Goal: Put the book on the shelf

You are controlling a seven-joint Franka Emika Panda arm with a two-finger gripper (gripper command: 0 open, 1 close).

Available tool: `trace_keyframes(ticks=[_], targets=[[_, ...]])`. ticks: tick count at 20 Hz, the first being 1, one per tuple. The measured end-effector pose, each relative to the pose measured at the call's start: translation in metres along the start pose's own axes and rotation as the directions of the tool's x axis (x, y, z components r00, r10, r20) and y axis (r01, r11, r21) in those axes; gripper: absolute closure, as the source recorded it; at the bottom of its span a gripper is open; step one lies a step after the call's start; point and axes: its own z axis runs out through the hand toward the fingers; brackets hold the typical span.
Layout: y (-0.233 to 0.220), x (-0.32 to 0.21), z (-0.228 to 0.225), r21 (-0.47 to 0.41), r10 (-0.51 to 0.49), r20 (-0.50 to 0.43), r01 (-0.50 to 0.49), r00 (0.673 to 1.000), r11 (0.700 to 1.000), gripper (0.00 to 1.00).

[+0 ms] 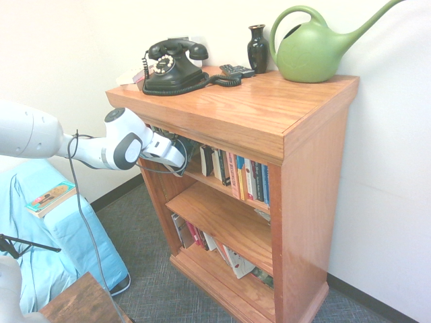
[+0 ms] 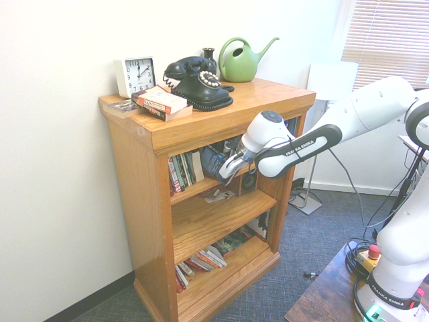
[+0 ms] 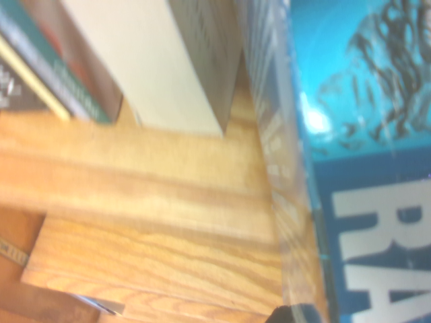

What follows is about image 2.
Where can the window blinds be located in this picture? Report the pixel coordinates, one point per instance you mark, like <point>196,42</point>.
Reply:
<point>388,33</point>

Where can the black marker pen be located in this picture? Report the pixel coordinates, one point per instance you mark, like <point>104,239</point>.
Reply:
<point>310,274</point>

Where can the rustic brown wooden table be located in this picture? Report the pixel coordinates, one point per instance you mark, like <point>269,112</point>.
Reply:
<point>321,295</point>

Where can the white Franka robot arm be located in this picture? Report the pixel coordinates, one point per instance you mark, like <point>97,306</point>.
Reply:
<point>368,107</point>

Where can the camouflage cover book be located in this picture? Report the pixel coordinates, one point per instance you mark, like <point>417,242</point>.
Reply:
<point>234,242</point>

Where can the red emergency stop button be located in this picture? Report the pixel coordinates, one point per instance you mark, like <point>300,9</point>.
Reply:
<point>372,253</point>

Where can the white square clock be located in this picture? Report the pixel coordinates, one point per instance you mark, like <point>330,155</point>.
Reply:
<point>134,75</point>

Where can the wooden oak bookshelf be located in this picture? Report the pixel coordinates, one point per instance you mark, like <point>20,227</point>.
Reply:
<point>201,221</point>

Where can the small black speaker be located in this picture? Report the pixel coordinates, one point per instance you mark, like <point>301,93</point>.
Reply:
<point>249,182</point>

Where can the orange and white paperback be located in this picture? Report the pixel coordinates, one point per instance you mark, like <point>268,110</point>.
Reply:
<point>162,100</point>

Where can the small black vase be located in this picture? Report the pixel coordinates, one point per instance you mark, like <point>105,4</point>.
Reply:
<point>208,55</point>

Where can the loose papers on shelf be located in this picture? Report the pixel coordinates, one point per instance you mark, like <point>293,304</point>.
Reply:
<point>218,196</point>

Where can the thin dark brown book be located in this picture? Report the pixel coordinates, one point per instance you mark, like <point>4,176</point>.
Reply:
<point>119,108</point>

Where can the black tripod stand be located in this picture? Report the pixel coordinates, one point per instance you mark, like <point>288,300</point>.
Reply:
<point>403,191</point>

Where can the black rotary telephone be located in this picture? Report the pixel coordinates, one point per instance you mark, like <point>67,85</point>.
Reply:
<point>201,87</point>

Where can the blue Darwin's Radio paperback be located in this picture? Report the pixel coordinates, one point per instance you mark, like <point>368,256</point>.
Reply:
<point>211,162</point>

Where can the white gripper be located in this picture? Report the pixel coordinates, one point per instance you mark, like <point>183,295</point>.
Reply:
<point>233,167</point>

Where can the blue spine book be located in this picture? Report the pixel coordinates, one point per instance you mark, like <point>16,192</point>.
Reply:
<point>293,125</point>

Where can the cream page-edge leaning book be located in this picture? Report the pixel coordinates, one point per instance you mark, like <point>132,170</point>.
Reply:
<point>198,166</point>

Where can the white shade floor lamp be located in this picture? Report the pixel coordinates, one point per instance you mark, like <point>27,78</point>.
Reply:
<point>330,78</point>

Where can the green plastic watering can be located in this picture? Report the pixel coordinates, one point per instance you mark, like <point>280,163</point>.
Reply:
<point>238,65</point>

